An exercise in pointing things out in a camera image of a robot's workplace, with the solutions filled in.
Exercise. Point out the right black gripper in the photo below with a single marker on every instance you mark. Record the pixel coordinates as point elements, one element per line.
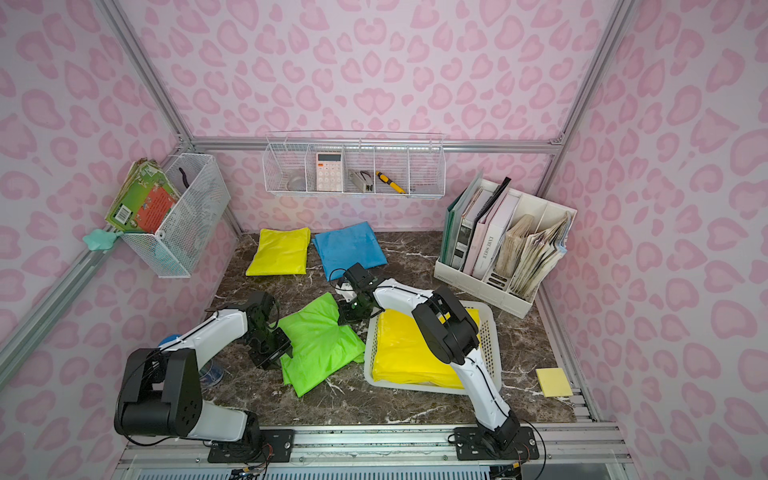
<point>353,305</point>

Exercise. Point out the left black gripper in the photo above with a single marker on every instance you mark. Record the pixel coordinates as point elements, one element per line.
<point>273,346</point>

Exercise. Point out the blue raincoat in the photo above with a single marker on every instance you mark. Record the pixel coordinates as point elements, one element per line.
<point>340,249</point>

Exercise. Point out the green raincoat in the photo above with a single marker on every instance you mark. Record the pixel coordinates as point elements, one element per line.
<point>320,346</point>

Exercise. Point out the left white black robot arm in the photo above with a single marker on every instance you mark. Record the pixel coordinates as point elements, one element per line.
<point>161,390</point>

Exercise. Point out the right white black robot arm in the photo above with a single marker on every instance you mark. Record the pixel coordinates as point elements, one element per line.
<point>449,332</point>

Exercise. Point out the lime yellow folded raincoat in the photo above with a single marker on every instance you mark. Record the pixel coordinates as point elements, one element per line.
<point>280,253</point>

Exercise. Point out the blue lidded jar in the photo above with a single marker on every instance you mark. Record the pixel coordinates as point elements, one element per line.
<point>210,374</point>

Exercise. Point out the grey stapler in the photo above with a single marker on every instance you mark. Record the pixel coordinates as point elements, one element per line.
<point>362,180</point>

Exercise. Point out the yellow black utility knife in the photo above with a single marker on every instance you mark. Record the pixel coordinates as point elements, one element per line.
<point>390,182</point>

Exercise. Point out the green file folder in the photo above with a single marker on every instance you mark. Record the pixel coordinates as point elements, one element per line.
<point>452,223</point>

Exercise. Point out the pink white calculator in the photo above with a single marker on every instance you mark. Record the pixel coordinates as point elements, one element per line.
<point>329,172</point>

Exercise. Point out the white desktop file organizer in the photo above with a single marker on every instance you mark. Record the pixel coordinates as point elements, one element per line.
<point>500,243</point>

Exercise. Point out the stack of beige papers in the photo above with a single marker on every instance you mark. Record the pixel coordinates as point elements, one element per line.
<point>526,257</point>

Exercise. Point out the green red booklet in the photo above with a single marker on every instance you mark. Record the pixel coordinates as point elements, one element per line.
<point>144,200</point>

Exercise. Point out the yellow sticky note pad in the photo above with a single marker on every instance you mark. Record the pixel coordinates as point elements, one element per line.
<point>554,383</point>

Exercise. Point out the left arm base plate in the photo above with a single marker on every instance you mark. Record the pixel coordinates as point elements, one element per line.
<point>276,445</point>

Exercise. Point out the white wire wall shelf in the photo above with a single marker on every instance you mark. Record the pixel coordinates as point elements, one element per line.
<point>415,162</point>

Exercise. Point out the white mesh wall basket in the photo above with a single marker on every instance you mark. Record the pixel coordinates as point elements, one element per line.
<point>174,249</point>

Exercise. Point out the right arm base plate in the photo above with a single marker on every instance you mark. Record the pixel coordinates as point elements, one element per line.
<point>471,444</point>

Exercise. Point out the mint green wall hook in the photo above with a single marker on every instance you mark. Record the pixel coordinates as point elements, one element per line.
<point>101,240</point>

